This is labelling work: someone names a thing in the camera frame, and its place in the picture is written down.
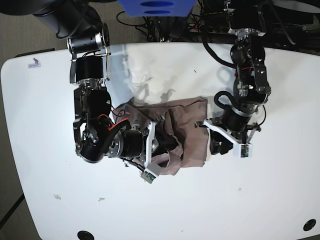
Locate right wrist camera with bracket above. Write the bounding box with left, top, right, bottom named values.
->
left=123, top=116, right=166, bottom=185

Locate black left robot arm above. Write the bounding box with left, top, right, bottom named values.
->
left=200, top=0, right=320, bottom=157

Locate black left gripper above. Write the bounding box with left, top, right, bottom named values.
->
left=196, top=109, right=262, bottom=155

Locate small purple logo sticker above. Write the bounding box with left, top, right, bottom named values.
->
left=28, top=58, right=41, bottom=69

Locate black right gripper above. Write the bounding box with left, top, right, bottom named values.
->
left=119, top=121, right=179, bottom=170

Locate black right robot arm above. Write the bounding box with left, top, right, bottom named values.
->
left=0, top=0, right=178, bottom=172

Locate mauve T-shirt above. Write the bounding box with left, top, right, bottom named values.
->
left=116, top=96, right=209, bottom=176

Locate black table cable grommet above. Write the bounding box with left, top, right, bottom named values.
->
left=303, top=219, right=317, bottom=232

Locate blue plastic mount plate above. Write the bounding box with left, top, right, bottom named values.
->
left=118, top=0, right=196, bottom=17

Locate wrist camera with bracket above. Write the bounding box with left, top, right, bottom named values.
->
left=194, top=117, right=261, bottom=158
left=123, top=116, right=166, bottom=185

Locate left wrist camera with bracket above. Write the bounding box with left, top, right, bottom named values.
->
left=194, top=117, right=261, bottom=158

